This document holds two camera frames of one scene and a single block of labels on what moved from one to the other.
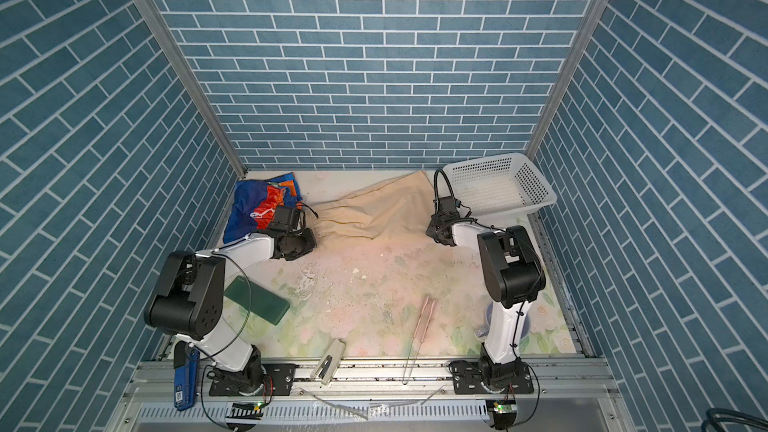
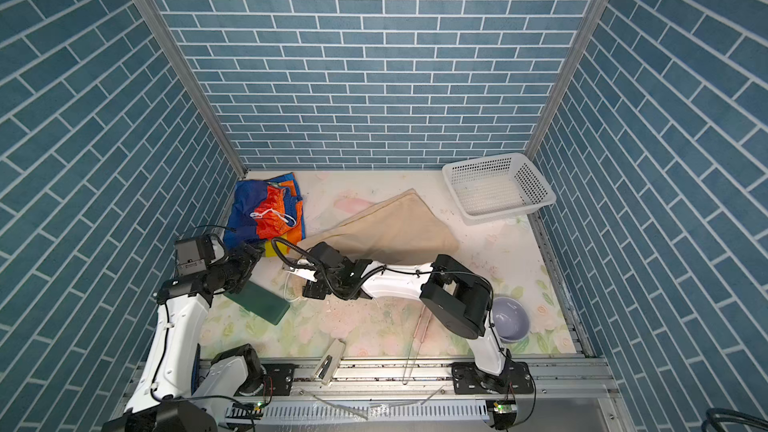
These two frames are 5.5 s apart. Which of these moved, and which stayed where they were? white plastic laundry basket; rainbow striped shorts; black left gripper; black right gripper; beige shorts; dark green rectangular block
Moved: black right gripper; black left gripper; beige shorts
Stayed: dark green rectangular block; white plastic laundry basket; rainbow striped shorts
